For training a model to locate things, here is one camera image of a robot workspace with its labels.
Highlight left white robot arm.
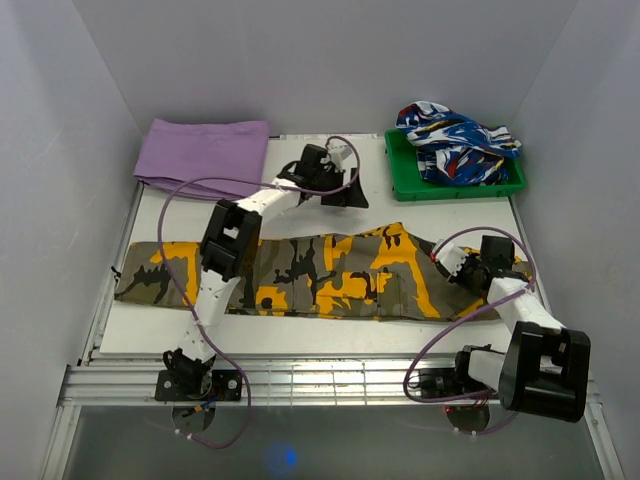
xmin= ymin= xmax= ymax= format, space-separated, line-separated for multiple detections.
xmin=163 ymin=135 xmax=368 ymax=400

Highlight folded purple trousers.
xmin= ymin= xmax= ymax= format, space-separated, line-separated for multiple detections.
xmin=134 ymin=119 xmax=269 ymax=200

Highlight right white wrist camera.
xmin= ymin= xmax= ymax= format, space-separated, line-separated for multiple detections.
xmin=430 ymin=239 xmax=468 ymax=282

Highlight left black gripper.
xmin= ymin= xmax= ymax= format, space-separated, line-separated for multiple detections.
xmin=312 ymin=168 xmax=368 ymax=209

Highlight green plastic bin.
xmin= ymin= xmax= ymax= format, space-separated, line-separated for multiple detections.
xmin=384 ymin=129 xmax=527 ymax=202

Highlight aluminium front rail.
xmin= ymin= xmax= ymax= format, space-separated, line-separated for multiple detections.
xmin=58 ymin=352 xmax=601 ymax=408

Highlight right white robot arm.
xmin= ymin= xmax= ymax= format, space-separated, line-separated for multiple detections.
xmin=435 ymin=235 xmax=591 ymax=423

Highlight blue white patterned garment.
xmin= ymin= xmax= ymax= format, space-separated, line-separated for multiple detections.
xmin=395 ymin=101 xmax=521 ymax=187

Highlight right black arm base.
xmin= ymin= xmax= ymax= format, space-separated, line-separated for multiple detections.
xmin=418 ymin=368 xmax=496 ymax=400

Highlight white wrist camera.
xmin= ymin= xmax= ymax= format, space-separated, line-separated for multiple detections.
xmin=327 ymin=144 xmax=353 ymax=171
xmin=430 ymin=239 xmax=468 ymax=282

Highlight camouflage cargo trousers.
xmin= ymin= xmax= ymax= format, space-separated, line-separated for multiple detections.
xmin=114 ymin=223 xmax=532 ymax=322

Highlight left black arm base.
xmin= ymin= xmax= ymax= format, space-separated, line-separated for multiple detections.
xmin=153 ymin=370 xmax=243 ymax=403

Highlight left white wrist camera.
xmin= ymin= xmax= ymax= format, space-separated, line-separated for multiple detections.
xmin=327 ymin=144 xmax=353 ymax=171

